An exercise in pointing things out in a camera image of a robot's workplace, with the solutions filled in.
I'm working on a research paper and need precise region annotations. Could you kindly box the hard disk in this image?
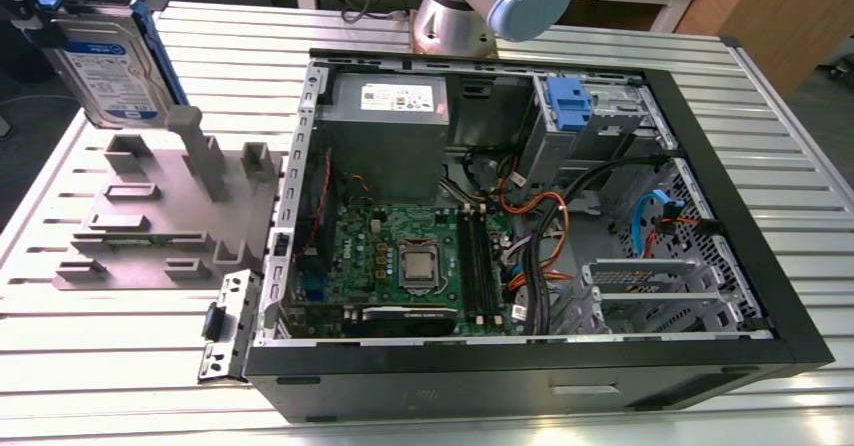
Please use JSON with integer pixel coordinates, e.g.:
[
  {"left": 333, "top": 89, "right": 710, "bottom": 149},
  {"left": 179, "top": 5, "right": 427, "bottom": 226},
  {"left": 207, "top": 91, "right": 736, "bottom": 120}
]
[{"left": 32, "top": 0, "right": 193, "bottom": 130}]

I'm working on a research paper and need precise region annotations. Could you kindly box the blue data wire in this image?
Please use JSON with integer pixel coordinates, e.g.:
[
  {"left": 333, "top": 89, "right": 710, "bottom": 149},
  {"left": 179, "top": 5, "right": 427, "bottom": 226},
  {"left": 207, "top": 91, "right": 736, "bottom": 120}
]
[{"left": 630, "top": 188, "right": 690, "bottom": 260}]

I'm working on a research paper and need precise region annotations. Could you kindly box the orange red yellow power wire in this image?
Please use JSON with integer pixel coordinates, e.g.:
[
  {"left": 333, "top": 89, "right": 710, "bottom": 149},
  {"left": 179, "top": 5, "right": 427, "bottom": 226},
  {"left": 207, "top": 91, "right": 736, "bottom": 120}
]
[{"left": 496, "top": 190, "right": 726, "bottom": 312}]

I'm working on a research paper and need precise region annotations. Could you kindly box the metal disk bay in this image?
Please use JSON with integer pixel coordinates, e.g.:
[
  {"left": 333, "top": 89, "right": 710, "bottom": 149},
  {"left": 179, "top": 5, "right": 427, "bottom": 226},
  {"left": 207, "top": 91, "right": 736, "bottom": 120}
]
[{"left": 579, "top": 258, "right": 752, "bottom": 336}]

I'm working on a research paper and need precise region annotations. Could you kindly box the grey parts rack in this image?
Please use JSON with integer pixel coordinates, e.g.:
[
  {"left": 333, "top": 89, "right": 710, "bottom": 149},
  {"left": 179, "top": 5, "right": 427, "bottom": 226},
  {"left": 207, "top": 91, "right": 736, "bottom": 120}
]
[{"left": 51, "top": 105, "right": 281, "bottom": 292}]

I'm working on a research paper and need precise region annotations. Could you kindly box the green RAM stick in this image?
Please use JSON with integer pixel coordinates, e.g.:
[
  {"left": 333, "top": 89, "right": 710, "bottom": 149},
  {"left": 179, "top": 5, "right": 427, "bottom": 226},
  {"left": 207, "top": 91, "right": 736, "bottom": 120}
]
[{"left": 99, "top": 234, "right": 201, "bottom": 246}]

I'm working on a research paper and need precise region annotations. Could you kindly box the grey power supply unit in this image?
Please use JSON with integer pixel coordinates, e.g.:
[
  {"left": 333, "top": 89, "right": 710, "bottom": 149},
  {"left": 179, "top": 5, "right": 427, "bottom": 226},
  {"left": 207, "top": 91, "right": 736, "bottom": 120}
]
[{"left": 312, "top": 73, "right": 450, "bottom": 207}]

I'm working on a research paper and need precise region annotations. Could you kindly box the blue expansion slot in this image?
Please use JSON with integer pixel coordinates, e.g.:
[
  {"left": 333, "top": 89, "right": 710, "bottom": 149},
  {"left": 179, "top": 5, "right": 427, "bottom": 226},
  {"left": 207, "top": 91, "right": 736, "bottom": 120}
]
[{"left": 300, "top": 273, "right": 332, "bottom": 305}]

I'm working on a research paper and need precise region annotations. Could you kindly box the green motherboard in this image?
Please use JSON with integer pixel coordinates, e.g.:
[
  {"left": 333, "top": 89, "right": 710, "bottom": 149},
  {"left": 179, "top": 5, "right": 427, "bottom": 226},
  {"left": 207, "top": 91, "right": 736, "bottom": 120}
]
[{"left": 285, "top": 203, "right": 528, "bottom": 340}]

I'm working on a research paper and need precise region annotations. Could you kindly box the metal CPU socket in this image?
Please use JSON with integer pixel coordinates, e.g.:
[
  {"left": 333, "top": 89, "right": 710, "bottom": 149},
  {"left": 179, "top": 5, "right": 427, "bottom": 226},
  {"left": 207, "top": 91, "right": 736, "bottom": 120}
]
[{"left": 396, "top": 238, "right": 450, "bottom": 297}]

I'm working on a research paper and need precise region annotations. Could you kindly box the silver CPU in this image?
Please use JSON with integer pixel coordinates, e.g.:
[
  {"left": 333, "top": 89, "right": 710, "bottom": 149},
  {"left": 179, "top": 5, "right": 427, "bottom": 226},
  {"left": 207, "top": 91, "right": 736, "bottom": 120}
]
[{"left": 403, "top": 251, "right": 436, "bottom": 280}]

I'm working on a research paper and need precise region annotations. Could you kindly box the blue drive latch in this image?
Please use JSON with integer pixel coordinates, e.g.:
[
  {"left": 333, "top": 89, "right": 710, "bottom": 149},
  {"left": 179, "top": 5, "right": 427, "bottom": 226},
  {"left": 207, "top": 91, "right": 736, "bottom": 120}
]
[{"left": 543, "top": 76, "right": 595, "bottom": 132}]

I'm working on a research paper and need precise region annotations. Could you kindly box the black RAM slot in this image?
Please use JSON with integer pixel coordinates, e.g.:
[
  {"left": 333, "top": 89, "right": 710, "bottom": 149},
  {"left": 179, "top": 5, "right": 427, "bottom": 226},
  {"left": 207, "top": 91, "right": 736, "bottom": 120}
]
[
  {"left": 471, "top": 204, "right": 498, "bottom": 325},
  {"left": 478, "top": 204, "right": 504, "bottom": 325},
  {"left": 458, "top": 204, "right": 484, "bottom": 325},
  {"left": 464, "top": 204, "right": 491, "bottom": 325}
]

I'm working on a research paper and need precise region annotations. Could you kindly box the black graphics card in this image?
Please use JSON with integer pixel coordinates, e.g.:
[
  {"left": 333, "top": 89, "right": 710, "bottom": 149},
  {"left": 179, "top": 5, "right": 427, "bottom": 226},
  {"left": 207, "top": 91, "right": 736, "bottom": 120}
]
[{"left": 343, "top": 305, "right": 462, "bottom": 338}]

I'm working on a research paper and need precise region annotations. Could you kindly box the metal optical drive cage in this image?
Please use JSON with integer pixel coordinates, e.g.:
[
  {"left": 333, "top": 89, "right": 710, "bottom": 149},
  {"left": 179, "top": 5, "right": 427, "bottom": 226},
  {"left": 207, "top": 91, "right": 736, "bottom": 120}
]
[{"left": 519, "top": 73, "right": 675, "bottom": 187}]

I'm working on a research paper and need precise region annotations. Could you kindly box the black open PC case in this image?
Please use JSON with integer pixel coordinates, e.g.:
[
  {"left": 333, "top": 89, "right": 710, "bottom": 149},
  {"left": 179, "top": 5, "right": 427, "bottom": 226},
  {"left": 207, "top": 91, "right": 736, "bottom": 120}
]
[{"left": 240, "top": 48, "right": 837, "bottom": 423}]

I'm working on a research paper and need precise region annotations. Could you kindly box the brown wooden cabinet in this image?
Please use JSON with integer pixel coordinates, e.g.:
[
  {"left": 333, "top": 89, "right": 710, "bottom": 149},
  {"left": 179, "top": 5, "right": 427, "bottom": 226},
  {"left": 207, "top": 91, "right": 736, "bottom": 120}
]
[{"left": 672, "top": 0, "right": 854, "bottom": 98}]

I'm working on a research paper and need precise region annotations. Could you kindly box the metal card retention bracket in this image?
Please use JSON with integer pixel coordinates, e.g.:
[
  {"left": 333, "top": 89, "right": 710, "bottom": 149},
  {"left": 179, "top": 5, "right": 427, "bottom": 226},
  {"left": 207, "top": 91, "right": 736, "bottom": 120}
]
[{"left": 196, "top": 268, "right": 265, "bottom": 385}]

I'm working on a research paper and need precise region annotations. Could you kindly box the yellow black wire bundle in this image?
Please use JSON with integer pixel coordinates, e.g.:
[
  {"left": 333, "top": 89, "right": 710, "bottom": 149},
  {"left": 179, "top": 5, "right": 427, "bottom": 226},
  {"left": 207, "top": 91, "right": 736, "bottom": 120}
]
[{"left": 438, "top": 175, "right": 500, "bottom": 206}]

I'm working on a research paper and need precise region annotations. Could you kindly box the black cable bundle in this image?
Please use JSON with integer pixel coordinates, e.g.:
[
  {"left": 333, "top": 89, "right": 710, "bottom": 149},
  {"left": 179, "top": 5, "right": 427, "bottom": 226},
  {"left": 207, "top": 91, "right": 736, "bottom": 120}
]
[{"left": 519, "top": 155, "right": 668, "bottom": 337}]

